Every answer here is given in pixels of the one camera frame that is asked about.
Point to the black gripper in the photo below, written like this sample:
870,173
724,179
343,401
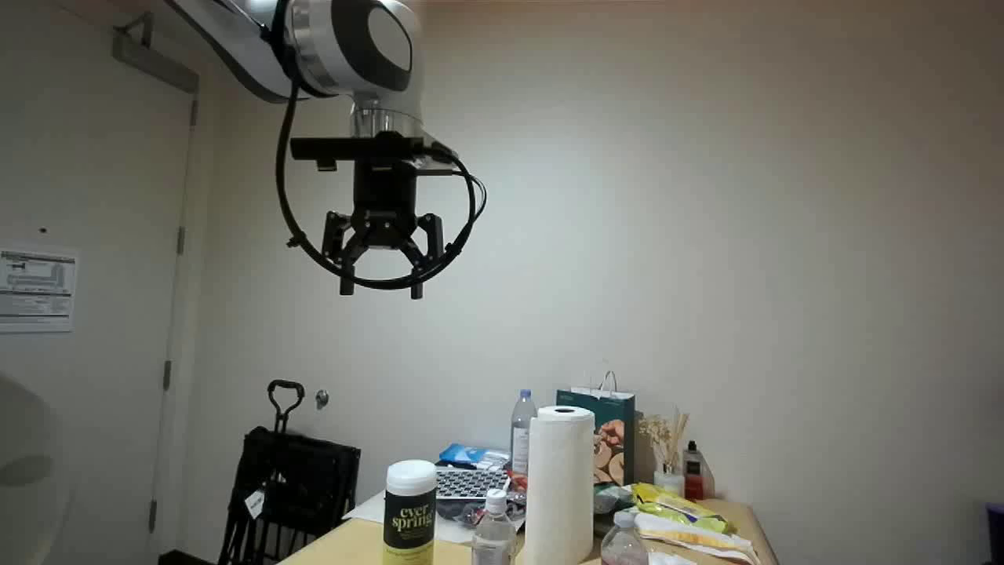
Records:
384,198

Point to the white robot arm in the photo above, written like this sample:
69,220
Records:
335,47

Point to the tall clear water bottle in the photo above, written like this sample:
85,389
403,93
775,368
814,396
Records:
522,427

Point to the small clear water bottle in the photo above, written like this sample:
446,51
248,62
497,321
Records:
625,544

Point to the dark sauce bottle red cap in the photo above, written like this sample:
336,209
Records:
691,475

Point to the blue plastic package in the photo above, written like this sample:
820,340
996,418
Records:
465,456

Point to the black folding cart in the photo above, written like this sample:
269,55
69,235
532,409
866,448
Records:
303,480

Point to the black keyboard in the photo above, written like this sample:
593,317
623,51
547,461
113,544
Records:
465,485

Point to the red snack package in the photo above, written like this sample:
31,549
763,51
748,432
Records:
516,485

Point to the wipes canister white lid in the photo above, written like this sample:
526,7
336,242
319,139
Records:
408,519

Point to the green paper gift bag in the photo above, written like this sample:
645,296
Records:
616,418

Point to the white cart tag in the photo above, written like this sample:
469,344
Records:
254,503

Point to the white paper towel roll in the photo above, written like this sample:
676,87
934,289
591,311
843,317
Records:
560,480

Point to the grey door closer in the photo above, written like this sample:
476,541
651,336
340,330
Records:
159,65

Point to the white door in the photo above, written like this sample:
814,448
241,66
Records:
106,418

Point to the wooden sticks in cup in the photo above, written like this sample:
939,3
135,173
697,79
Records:
665,434

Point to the white paper door notice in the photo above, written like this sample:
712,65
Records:
35,286

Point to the yellow snack package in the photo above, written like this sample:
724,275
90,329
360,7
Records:
670,507

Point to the white plastic bag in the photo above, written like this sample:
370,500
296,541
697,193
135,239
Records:
701,538

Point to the dark furniture edge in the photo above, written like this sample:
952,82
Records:
996,534

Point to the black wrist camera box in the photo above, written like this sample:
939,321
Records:
347,148

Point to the small wall hook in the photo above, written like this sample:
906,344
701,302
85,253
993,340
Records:
321,401

